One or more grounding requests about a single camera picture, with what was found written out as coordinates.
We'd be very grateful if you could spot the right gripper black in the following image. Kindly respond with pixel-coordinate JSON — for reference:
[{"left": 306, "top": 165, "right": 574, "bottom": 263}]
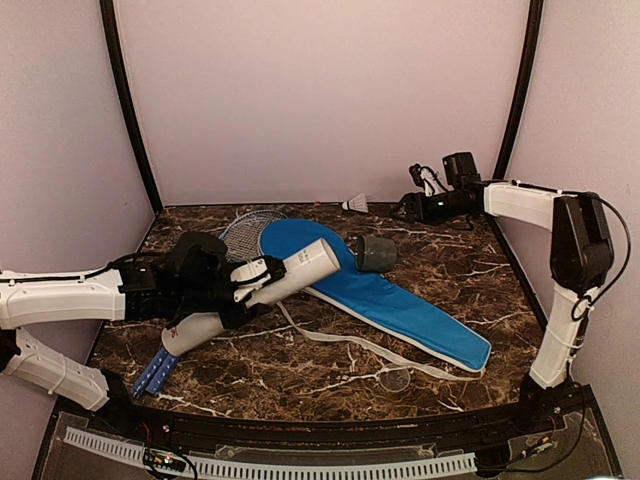
[{"left": 389, "top": 190, "right": 469, "bottom": 226}]

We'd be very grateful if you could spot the grey tube cap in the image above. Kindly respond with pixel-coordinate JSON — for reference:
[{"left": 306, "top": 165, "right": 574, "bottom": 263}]
[{"left": 355, "top": 235, "right": 398, "bottom": 273}]

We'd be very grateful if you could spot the white shuttlecock tube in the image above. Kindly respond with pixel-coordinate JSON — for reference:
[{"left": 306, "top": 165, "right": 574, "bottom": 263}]
[{"left": 161, "top": 239, "right": 340, "bottom": 357}]

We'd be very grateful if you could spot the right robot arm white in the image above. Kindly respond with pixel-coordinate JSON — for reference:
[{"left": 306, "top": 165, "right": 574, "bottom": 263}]
[{"left": 391, "top": 152, "right": 614, "bottom": 434}]

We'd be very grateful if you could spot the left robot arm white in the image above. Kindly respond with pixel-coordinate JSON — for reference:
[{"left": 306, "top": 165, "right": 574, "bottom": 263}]
[{"left": 1, "top": 250, "right": 296, "bottom": 436}]

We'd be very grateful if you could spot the blue badminton racket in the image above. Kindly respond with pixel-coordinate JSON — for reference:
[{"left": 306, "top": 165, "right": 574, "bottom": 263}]
[
  {"left": 122, "top": 210, "right": 286, "bottom": 398},
  {"left": 144, "top": 353, "right": 179, "bottom": 396}
]

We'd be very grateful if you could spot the blue racket cover bag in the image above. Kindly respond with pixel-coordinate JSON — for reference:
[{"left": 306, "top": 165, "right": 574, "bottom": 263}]
[{"left": 259, "top": 219, "right": 491, "bottom": 381}]

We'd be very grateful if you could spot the clear plastic disc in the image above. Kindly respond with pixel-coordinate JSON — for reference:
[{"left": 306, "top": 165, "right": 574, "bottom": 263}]
[{"left": 379, "top": 368, "right": 411, "bottom": 393}]

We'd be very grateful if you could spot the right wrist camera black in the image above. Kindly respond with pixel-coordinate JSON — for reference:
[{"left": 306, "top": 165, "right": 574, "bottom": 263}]
[{"left": 442, "top": 152, "right": 481, "bottom": 190}]

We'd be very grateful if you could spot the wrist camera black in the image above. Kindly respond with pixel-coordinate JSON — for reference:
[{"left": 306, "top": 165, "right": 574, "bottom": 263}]
[
  {"left": 442, "top": 152, "right": 481, "bottom": 190},
  {"left": 170, "top": 232, "right": 227, "bottom": 285}
]

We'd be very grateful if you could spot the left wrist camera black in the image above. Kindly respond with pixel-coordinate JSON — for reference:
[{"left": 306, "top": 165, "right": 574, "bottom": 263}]
[{"left": 170, "top": 232, "right": 227, "bottom": 285}]

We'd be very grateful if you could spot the white shuttlecock back wall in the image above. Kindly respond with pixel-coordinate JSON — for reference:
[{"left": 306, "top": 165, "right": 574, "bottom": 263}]
[{"left": 341, "top": 193, "right": 369, "bottom": 214}]

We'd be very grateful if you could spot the white slotted cable duct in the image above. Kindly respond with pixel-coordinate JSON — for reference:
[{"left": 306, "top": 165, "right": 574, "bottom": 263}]
[{"left": 63, "top": 427, "right": 477, "bottom": 479}]

